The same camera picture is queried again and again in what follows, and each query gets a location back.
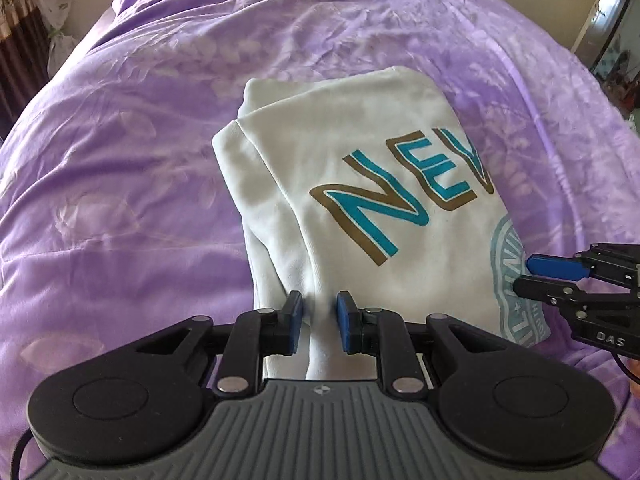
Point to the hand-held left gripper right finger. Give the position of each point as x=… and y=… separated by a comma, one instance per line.
x=344, y=324

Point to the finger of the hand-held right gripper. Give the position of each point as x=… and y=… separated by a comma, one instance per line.
x=555, y=265
x=542, y=287

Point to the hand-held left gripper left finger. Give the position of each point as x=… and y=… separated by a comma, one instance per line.
x=296, y=325

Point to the white printed sweatshirt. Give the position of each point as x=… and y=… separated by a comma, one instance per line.
x=380, y=200

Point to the purple floral blanket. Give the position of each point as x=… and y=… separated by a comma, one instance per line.
x=125, y=185

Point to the white floral sheer curtain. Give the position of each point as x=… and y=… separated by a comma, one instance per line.
x=57, y=5

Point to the brown patterned curtain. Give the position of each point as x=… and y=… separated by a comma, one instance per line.
x=15, y=35

